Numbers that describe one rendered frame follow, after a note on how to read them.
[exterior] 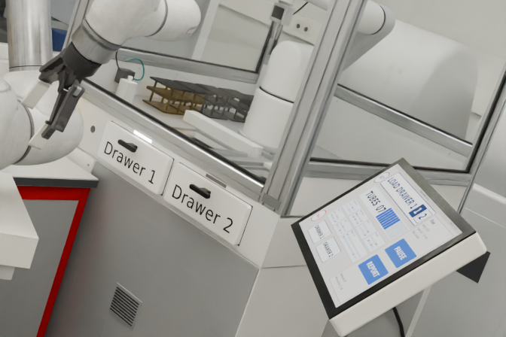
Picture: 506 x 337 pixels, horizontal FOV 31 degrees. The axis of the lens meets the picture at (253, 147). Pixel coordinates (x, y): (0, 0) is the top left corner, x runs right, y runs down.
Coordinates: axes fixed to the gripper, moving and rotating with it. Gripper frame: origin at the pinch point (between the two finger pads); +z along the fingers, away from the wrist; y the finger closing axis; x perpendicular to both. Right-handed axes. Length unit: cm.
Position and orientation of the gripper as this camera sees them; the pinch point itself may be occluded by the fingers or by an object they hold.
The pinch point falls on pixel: (32, 122)
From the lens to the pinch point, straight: 194.0
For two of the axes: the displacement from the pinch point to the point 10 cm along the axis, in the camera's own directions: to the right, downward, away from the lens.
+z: -6.3, 6.9, 3.6
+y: -2.9, -6.4, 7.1
